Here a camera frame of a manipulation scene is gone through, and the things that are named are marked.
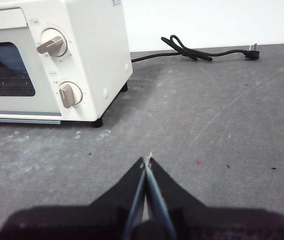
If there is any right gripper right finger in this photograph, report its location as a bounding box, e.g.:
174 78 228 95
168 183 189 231
146 157 284 240

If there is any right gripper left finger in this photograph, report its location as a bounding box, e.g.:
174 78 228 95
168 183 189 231
0 156 147 240

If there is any glass oven door beige handle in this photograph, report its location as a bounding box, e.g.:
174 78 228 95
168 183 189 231
0 8 63 119

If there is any blue ribbed bowl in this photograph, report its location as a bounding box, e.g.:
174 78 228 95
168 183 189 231
0 44 25 74

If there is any oven crumb tray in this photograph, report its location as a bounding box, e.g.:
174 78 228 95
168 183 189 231
0 117 62 126

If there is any white Toshiba toaster oven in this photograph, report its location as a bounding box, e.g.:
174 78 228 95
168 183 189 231
0 0 134 129

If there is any beige timer knob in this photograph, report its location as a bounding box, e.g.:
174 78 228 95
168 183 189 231
58 81 84 109

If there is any beige temperature knob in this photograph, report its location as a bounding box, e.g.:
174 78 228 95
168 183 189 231
36 28 69 58

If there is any metal wire oven rack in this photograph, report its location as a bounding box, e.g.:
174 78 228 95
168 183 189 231
0 74 34 88

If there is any black power cable with plug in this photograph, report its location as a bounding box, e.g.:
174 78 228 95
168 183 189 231
130 34 261 64

